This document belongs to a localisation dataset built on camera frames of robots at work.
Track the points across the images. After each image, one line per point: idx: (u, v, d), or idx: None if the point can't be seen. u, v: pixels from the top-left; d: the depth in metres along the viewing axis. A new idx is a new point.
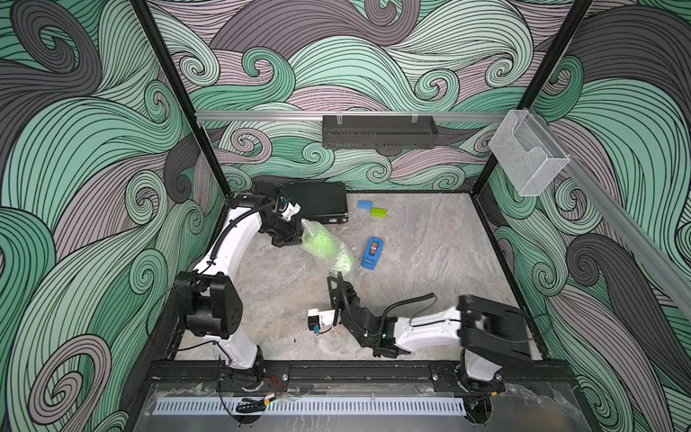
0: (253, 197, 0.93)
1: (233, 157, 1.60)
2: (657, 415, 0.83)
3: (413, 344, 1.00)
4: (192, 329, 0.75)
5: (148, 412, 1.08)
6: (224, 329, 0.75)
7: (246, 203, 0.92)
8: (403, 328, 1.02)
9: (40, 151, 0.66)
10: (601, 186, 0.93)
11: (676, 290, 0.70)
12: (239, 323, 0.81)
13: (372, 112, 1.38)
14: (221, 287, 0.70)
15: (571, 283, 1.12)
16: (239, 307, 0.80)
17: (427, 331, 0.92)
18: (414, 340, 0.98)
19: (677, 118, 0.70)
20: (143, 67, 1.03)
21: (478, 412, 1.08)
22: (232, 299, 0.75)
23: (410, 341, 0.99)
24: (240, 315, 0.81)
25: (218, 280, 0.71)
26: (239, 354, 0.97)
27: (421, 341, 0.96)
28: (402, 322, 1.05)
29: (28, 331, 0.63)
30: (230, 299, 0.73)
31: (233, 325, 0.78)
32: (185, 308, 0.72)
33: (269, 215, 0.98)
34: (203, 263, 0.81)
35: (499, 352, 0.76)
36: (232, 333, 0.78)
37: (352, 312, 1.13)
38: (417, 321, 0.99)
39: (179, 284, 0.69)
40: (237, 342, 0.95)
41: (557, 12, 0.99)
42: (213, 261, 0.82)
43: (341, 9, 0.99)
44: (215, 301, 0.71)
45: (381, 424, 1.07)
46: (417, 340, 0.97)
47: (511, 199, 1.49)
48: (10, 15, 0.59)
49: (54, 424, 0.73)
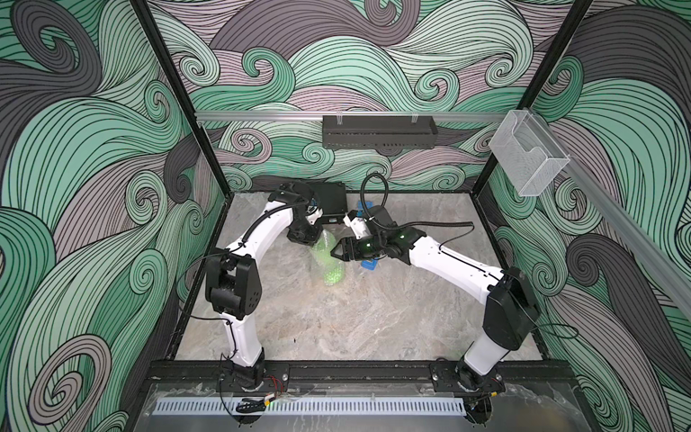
0: (289, 196, 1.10)
1: (233, 157, 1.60)
2: (657, 414, 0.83)
3: (425, 260, 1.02)
4: (214, 304, 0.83)
5: (148, 412, 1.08)
6: (242, 308, 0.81)
7: (282, 199, 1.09)
8: (427, 247, 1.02)
9: (40, 151, 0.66)
10: (601, 186, 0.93)
11: (676, 290, 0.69)
12: (256, 307, 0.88)
13: (373, 112, 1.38)
14: (246, 268, 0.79)
15: (571, 283, 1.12)
16: (258, 291, 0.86)
17: (456, 265, 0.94)
18: (432, 259, 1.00)
19: (677, 118, 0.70)
20: (143, 67, 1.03)
21: (478, 412, 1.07)
22: (255, 282, 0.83)
23: (425, 258, 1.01)
24: (258, 299, 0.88)
25: (245, 260, 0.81)
26: (245, 347, 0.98)
27: (439, 263, 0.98)
28: (428, 242, 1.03)
29: (28, 331, 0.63)
30: (252, 280, 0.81)
31: (250, 307, 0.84)
32: (212, 283, 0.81)
33: (300, 213, 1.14)
34: (236, 244, 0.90)
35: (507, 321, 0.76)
36: (247, 313, 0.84)
37: (378, 211, 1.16)
38: (448, 251, 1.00)
39: (211, 259, 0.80)
40: (245, 338, 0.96)
41: (557, 12, 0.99)
42: (244, 243, 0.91)
43: (341, 9, 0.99)
44: (239, 280, 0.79)
45: (381, 424, 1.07)
46: (434, 261, 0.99)
47: (511, 199, 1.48)
48: (10, 15, 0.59)
49: (54, 424, 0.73)
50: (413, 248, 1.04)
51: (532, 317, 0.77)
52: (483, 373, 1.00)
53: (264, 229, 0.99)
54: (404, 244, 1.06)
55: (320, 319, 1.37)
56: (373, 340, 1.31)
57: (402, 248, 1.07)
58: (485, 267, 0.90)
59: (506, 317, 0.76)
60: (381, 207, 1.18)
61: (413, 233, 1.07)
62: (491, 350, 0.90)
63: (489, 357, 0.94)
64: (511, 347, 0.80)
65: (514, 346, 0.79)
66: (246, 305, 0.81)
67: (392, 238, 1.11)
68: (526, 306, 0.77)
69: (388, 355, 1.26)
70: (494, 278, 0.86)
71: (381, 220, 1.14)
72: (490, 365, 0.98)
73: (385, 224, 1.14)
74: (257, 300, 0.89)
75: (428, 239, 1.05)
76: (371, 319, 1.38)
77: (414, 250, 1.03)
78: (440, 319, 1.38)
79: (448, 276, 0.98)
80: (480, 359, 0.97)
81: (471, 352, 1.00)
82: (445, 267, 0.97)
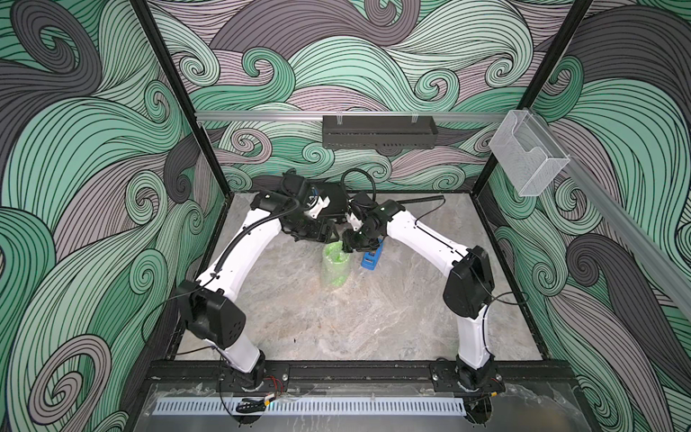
0: (276, 200, 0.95)
1: (233, 157, 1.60)
2: (657, 414, 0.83)
3: (400, 233, 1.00)
4: None
5: (148, 412, 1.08)
6: (220, 344, 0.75)
7: (270, 205, 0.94)
8: (404, 220, 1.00)
9: (40, 152, 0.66)
10: (601, 186, 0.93)
11: (677, 291, 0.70)
12: (240, 334, 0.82)
13: (373, 112, 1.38)
14: (219, 307, 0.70)
15: (571, 283, 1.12)
16: (240, 319, 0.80)
17: (426, 241, 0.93)
18: (407, 232, 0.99)
19: (677, 118, 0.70)
20: (143, 67, 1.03)
21: (478, 412, 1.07)
22: (233, 315, 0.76)
23: (400, 231, 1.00)
24: (241, 326, 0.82)
25: (216, 299, 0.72)
26: (240, 358, 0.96)
27: (412, 237, 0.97)
28: (406, 217, 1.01)
29: (28, 332, 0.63)
30: (228, 315, 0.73)
31: (231, 338, 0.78)
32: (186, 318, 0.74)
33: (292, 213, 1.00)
34: (207, 274, 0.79)
35: (462, 290, 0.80)
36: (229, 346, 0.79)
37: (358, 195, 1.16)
38: (424, 227, 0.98)
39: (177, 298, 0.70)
40: (237, 349, 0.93)
41: (557, 12, 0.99)
42: (217, 274, 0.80)
43: (341, 9, 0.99)
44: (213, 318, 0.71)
45: (381, 424, 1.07)
46: (408, 235, 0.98)
47: (511, 199, 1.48)
48: (10, 16, 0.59)
49: (53, 424, 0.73)
50: (390, 221, 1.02)
51: (487, 288, 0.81)
52: (479, 364, 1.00)
53: (243, 249, 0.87)
54: (383, 215, 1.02)
55: (320, 319, 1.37)
56: (373, 340, 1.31)
57: (380, 220, 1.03)
58: (453, 244, 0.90)
59: (462, 288, 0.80)
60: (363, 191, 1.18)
61: (392, 206, 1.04)
62: (468, 332, 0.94)
63: (471, 343, 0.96)
64: (467, 316, 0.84)
65: (469, 315, 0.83)
66: (224, 341, 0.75)
67: (371, 211, 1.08)
68: (483, 280, 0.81)
69: (388, 355, 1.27)
70: (460, 254, 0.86)
71: (361, 201, 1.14)
72: (482, 355, 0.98)
73: (364, 202, 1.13)
74: (241, 327, 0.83)
75: (406, 214, 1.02)
76: (371, 319, 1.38)
77: (391, 222, 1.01)
78: (440, 319, 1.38)
79: (420, 252, 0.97)
80: (470, 351, 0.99)
81: (461, 346, 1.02)
82: (417, 241, 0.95)
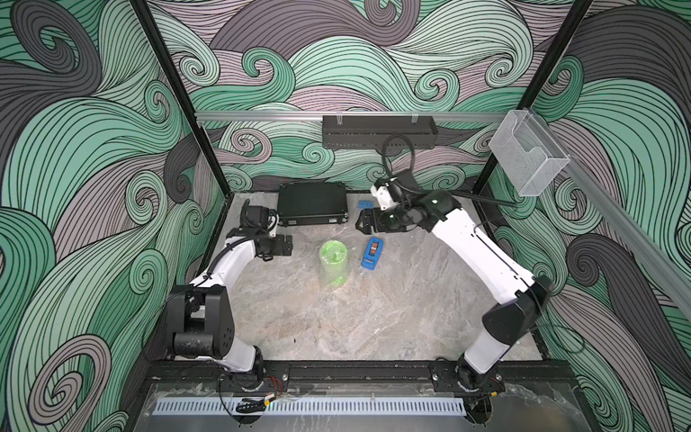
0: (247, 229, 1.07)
1: (233, 157, 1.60)
2: (657, 415, 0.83)
3: (452, 238, 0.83)
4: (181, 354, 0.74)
5: (148, 412, 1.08)
6: (215, 349, 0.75)
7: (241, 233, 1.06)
8: (461, 224, 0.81)
9: (40, 152, 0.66)
10: (601, 186, 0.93)
11: (677, 291, 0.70)
12: (230, 344, 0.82)
13: (373, 112, 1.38)
14: (218, 299, 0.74)
15: (571, 283, 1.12)
16: (231, 327, 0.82)
17: (487, 257, 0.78)
18: (461, 238, 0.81)
19: (677, 118, 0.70)
20: (143, 67, 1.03)
21: (478, 412, 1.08)
22: (226, 317, 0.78)
23: (453, 236, 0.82)
24: (231, 335, 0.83)
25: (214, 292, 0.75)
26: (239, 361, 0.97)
27: (468, 246, 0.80)
28: (462, 219, 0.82)
29: (28, 331, 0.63)
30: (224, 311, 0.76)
31: (224, 346, 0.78)
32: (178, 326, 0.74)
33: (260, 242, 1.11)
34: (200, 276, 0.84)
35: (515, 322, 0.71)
36: (223, 353, 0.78)
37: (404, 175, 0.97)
38: (482, 236, 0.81)
39: (174, 299, 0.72)
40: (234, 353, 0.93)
41: (557, 12, 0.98)
42: (210, 275, 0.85)
43: (341, 9, 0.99)
44: (211, 313, 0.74)
45: (381, 424, 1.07)
46: (462, 243, 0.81)
47: (511, 199, 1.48)
48: (10, 16, 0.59)
49: (54, 424, 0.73)
50: (444, 220, 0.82)
51: None
52: (483, 372, 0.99)
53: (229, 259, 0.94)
54: (434, 210, 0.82)
55: (320, 319, 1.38)
56: (373, 340, 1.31)
57: (429, 214, 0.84)
58: (517, 268, 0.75)
59: (518, 320, 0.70)
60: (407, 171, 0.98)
61: (446, 200, 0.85)
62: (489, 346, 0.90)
63: (486, 354, 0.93)
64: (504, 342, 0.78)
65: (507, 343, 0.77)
66: (219, 346, 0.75)
67: (416, 201, 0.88)
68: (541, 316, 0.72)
69: (388, 355, 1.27)
70: (525, 284, 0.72)
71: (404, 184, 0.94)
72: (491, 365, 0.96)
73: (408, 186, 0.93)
74: (230, 337, 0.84)
75: (463, 215, 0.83)
76: (371, 319, 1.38)
77: (444, 222, 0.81)
78: (440, 319, 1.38)
79: (471, 263, 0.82)
80: (479, 355, 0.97)
81: (471, 348, 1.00)
82: (474, 253, 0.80)
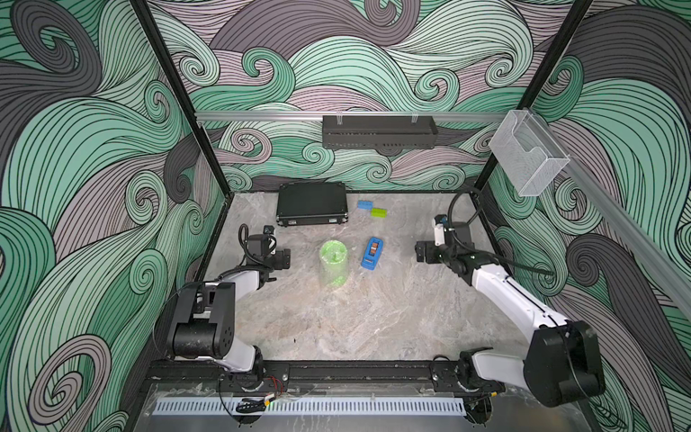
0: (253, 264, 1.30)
1: (233, 157, 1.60)
2: (657, 415, 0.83)
3: (487, 285, 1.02)
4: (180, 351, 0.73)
5: (148, 412, 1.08)
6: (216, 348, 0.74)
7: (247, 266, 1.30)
8: (494, 273, 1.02)
9: (40, 151, 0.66)
10: (601, 186, 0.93)
11: (677, 291, 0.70)
12: (228, 348, 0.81)
13: (373, 112, 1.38)
14: (228, 290, 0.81)
15: (571, 283, 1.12)
16: (231, 328, 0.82)
17: (516, 298, 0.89)
18: (493, 284, 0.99)
19: (677, 118, 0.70)
20: (143, 67, 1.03)
21: (478, 412, 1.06)
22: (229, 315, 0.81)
23: (487, 282, 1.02)
24: (230, 337, 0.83)
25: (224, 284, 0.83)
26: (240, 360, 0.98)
27: (499, 290, 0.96)
28: (498, 269, 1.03)
29: (28, 331, 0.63)
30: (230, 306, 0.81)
31: (224, 346, 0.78)
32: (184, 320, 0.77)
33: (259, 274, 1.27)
34: None
35: (541, 358, 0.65)
36: (223, 353, 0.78)
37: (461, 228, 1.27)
38: (513, 283, 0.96)
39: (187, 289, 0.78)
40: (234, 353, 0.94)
41: (557, 12, 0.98)
42: None
43: (341, 9, 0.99)
44: (219, 305, 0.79)
45: (381, 424, 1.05)
46: (494, 287, 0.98)
47: (511, 199, 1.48)
48: (10, 16, 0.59)
49: (54, 424, 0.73)
50: (480, 267, 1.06)
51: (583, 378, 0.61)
52: (481, 375, 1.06)
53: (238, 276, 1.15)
54: (472, 265, 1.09)
55: (320, 319, 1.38)
56: (373, 340, 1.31)
57: (468, 268, 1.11)
58: (547, 310, 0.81)
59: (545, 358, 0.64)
60: (465, 227, 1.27)
61: (487, 259, 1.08)
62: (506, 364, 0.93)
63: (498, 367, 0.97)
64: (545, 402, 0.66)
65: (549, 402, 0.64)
66: (219, 344, 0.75)
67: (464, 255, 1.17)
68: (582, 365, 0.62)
69: (388, 355, 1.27)
70: (551, 321, 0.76)
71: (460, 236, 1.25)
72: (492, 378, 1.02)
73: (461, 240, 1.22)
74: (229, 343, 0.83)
75: (498, 267, 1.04)
76: (371, 319, 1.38)
77: (480, 269, 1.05)
78: (440, 319, 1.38)
79: (505, 309, 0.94)
80: (487, 363, 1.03)
81: (486, 355, 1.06)
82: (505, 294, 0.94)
